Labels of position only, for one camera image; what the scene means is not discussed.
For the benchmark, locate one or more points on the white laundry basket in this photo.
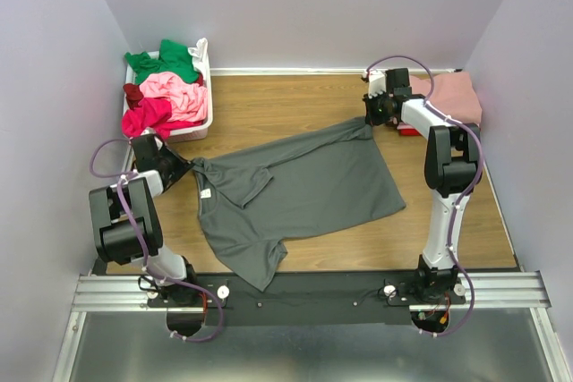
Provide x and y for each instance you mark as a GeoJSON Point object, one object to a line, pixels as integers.
{"type": "Point", "coordinates": [181, 130]}

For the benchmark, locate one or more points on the dark red crumpled shirt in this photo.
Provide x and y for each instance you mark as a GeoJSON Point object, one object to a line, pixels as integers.
{"type": "Point", "coordinates": [133, 95]}

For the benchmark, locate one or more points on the pink crumpled shirt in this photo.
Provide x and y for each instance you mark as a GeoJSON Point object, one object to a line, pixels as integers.
{"type": "Point", "coordinates": [189, 101]}

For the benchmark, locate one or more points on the dusty pink folded shirt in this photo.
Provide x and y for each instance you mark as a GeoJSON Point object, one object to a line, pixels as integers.
{"type": "Point", "coordinates": [453, 94]}

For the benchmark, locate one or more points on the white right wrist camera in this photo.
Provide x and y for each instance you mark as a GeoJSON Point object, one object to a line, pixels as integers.
{"type": "Point", "coordinates": [376, 81]}

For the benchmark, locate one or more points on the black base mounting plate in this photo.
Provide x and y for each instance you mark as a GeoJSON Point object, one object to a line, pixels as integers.
{"type": "Point", "coordinates": [332, 298]}

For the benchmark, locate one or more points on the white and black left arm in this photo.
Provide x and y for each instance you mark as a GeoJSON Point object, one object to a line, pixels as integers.
{"type": "Point", "coordinates": [125, 223]}

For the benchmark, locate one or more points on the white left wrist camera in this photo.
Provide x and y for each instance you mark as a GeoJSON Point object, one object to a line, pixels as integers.
{"type": "Point", "coordinates": [150, 132]}

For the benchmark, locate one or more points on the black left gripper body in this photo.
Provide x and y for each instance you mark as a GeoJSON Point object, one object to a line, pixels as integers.
{"type": "Point", "coordinates": [173, 166]}

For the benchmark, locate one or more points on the red folded shirt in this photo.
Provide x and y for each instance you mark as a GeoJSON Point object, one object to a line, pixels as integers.
{"type": "Point", "coordinates": [408, 132]}

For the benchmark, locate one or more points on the white crumpled cloth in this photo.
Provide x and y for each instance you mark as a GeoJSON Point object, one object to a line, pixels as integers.
{"type": "Point", "coordinates": [200, 56]}

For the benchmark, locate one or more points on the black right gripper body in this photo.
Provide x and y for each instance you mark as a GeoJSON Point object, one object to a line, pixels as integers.
{"type": "Point", "coordinates": [372, 109]}

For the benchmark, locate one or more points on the green crumpled shirt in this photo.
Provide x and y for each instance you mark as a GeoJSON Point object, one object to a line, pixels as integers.
{"type": "Point", "coordinates": [172, 57]}

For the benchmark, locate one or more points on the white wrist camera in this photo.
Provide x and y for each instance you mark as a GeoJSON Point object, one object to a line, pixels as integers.
{"type": "Point", "coordinates": [376, 81]}
{"type": "Point", "coordinates": [150, 132]}

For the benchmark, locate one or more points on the magenta crumpled shirt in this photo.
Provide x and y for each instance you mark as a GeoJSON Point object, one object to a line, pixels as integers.
{"type": "Point", "coordinates": [150, 113]}

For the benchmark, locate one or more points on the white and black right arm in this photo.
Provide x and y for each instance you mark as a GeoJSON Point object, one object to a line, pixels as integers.
{"type": "Point", "coordinates": [453, 166]}

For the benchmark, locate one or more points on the aluminium frame rail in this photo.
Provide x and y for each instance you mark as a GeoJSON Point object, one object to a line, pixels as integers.
{"type": "Point", "coordinates": [109, 294]}

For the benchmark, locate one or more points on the dark grey t shirt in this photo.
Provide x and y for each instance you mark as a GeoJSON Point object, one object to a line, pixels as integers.
{"type": "Point", "coordinates": [253, 200]}

